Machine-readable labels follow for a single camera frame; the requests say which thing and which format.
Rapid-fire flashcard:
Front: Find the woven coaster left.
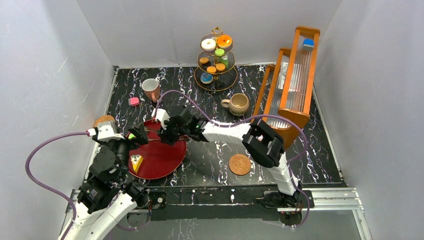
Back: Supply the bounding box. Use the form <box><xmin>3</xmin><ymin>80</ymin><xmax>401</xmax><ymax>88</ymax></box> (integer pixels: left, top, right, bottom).
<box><xmin>93</xmin><ymin>115</ymin><xmax>116</xmax><ymax>128</ymax></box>

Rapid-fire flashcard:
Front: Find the red round tray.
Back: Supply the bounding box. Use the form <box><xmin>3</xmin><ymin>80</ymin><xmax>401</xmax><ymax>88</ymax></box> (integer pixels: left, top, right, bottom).
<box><xmin>128</xmin><ymin>120</ymin><xmax>187</xmax><ymax>180</ymax></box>

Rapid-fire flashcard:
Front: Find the woven coaster front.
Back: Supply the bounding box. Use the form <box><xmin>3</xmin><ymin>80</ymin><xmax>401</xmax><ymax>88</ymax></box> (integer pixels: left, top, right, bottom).
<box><xmin>228</xmin><ymin>154</ymin><xmax>252</xmax><ymax>176</ymax></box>

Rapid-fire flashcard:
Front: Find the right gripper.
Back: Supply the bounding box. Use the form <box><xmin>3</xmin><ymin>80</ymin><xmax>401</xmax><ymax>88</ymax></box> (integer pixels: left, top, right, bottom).
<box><xmin>156</xmin><ymin>116</ymin><xmax>189</xmax><ymax>148</ymax></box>

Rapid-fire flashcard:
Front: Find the pink mug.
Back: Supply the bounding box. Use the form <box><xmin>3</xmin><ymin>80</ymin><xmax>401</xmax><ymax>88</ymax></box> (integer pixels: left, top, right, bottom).
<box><xmin>141</xmin><ymin>78</ymin><xmax>161</xmax><ymax>103</ymax></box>

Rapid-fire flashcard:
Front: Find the pink grey eraser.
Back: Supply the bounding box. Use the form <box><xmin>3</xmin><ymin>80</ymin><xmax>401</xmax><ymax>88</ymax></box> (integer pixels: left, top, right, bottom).
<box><xmin>128</xmin><ymin>97</ymin><xmax>140</xmax><ymax>107</ymax></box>

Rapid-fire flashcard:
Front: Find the yellow biscuit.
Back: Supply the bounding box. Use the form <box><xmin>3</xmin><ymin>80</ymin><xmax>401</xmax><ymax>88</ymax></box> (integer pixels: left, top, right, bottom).
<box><xmin>206</xmin><ymin>66</ymin><xmax>217</xmax><ymax>75</ymax></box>
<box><xmin>215</xmin><ymin>63</ymin><xmax>226</xmax><ymax>72</ymax></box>
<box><xmin>199</xmin><ymin>57</ymin><xmax>210</xmax><ymax>65</ymax></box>

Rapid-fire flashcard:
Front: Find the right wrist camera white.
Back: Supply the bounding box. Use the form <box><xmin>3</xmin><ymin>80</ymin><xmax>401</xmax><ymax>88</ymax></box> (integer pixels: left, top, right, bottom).
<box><xmin>151</xmin><ymin>108</ymin><xmax>170</xmax><ymax>130</ymax></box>

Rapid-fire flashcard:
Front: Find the black sandwich cookie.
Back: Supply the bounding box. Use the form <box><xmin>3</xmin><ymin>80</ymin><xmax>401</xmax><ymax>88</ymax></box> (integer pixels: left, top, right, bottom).
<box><xmin>201</xmin><ymin>62</ymin><xmax>211</xmax><ymax>69</ymax></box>

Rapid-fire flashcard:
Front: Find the orange donut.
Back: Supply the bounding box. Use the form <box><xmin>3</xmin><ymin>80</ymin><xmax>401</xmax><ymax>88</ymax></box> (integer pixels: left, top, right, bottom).
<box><xmin>216</xmin><ymin>34</ymin><xmax>233</xmax><ymax>49</ymax></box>

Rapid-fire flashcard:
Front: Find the beige mug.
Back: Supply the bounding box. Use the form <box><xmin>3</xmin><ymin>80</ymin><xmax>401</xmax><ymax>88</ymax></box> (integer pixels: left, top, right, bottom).
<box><xmin>220</xmin><ymin>93</ymin><xmax>250</xmax><ymax>116</ymax></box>

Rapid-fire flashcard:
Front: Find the blue white donut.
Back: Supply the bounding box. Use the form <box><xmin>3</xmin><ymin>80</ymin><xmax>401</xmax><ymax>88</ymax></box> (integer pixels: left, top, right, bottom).
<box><xmin>200</xmin><ymin>72</ymin><xmax>214</xmax><ymax>84</ymax></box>

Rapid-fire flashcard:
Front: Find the three-tier glass cake stand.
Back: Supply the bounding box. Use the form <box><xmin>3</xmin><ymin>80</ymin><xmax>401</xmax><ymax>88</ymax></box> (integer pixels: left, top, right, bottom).
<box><xmin>194</xmin><ymin>26</ymin><xmax>238</xmax><ymax>92</ymax></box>

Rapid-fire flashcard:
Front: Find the green macaron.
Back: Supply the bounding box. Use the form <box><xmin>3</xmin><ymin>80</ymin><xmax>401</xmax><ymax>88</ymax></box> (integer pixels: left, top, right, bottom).
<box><xmin>214</xmin><ymin>48</ymin><xmax>225</xmax><ymax>56</ymax></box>

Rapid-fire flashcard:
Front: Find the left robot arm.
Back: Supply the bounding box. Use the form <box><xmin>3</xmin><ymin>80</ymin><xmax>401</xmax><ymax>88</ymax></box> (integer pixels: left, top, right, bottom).
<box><xmin>59</xmin><ymin>121</ymin><xmax>152</xmax><ymax>240</ymax></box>

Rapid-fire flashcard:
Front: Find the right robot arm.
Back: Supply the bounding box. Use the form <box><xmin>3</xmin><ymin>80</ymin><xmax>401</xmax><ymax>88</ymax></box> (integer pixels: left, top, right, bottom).
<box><xmin>151</xmin><ymin>106</ymin><xmax>302</xmax><ymax>207</ymax></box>

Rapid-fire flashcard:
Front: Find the blue eraser block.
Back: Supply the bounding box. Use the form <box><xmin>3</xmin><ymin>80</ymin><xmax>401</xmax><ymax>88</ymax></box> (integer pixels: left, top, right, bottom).
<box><xmin>301</xmin><ymin>38</ymin><xmax>315</xmax><ymax>51</ymax></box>

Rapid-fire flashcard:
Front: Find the woven coaster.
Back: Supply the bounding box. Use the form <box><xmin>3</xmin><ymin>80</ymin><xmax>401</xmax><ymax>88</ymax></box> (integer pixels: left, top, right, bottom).
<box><xmin>228</xmin><ymin>154</ymin><xmax>252</xmax><ymax>176</ymax></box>
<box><xmin>93</xmin><ymin>115</ymin><xmax>116</xmax><ymax>128</ymax></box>

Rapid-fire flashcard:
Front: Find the yellow layered cake slice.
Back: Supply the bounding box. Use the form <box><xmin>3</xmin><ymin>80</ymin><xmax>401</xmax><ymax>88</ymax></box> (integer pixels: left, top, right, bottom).
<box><xmin>130</xmin><ymin>154</ymin><xmax>144</xmax><ymax>173</ymax></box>

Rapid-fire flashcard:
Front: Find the orange wooden rack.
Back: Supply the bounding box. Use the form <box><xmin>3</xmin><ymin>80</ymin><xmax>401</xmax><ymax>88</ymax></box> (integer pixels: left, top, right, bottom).
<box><xmin>253</xmin><ymin>26</ymin><xmax>321</xmax><ymax>149</ymax></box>

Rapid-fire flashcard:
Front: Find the green triangular cake slice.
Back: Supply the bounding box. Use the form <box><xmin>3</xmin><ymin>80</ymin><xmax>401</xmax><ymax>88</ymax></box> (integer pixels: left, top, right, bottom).
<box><xmin>219</xmin><ymin>54</ymin><xmax>229</xmax><ymax>68</ymax></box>

